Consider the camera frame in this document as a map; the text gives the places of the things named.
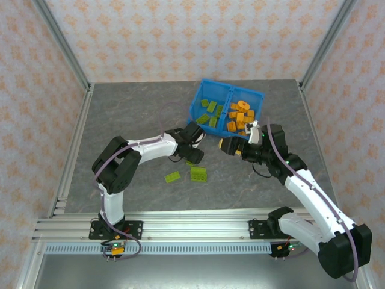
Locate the large green lego block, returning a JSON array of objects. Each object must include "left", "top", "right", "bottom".
[{"left": 190, "top": 167, "right": 209, "bottom": 183}]

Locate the long green lego brick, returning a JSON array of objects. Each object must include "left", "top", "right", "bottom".
[{"left": 164, "top": 171, "right": 182, "bottom": 184}]

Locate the blue two-compartment bin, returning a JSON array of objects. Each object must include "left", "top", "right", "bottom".
[{"left": 186, "top": 78, "right": 265, "bottom": 142}]

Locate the small circuit board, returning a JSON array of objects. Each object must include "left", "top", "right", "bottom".
[
  {"left": 100, "top": 240, "right": 126, "bottom": 260},
  {"left": 275, "top": 242, "right": 301, "bottom": 259}
]

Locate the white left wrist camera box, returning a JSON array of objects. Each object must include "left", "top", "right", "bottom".
[{"left": 192, "top": 134, "right": 207, "bottom": 149}]

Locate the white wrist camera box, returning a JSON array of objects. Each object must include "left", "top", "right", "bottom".
[
  {"left": 192, "top": 134, "right": 207, "bottom": 149},
  {"left": 245, "top": 120, "right": 261, "bottom": 145}
]

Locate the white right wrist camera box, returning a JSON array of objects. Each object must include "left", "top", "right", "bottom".
[{"left": 245, "top": 120, "right": 261, "bottom": 145}]

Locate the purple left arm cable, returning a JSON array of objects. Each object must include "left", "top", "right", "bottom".
[{"left": 93, "top": 102, "right": 195, "bottom": 225}]

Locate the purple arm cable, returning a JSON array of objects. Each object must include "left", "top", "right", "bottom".
[
  {"left": 93, "top": 102, "right": 195, "bottom": 225},
  {"left": 266, "top": 117, "right": 360, "bottom": 283}
]

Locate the aluminium side rail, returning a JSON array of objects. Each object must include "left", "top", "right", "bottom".
[
  {"left": 46, "top": 83, "right": 96, "bottom": 218},
  {"left": 297, "top": 80, "right": 343, "bottom": 217}
]

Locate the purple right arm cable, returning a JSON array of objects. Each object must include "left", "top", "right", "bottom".
[{"left": 266, "top": 117, "right": 360, "bottom": 283}]

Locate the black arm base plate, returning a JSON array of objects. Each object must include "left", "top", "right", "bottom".
[
  {"left": 88, "top": 220, "right": 144, "bottom": 241},
  {"left": 248, "top": 219, "right": 282, "bottom": 241}
]

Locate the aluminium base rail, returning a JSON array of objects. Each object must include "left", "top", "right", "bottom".
[{"left": 31, "top": 210, "right": 319, "bottom": 243}]

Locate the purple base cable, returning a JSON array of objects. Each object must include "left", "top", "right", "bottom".
[
  {"left": 270, "top": 240, "right": 310, "bottom": 260},
  {"left": 102, "top": 225, "right": 142, "bottom": 261}
]

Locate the grey slotted cable duct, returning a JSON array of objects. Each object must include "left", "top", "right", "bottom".
[{"left": 44, "top": 243, "right": 273, "bottom": 256}]

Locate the aluminium frame post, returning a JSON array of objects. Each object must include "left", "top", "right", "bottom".
[
  {"left": 298, "top": 0, "right": 359, "bottom": 91},
  {"left": 31, "top": 0, "right": 94, "bottom": 93},
  {"left": 14, "top": 240, "right": 46, "bottom": 289}
]

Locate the aluminium lower frame post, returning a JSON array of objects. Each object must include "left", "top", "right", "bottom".
[{"left": 14, "top": 240, "right": 46, "bottom": 289}]

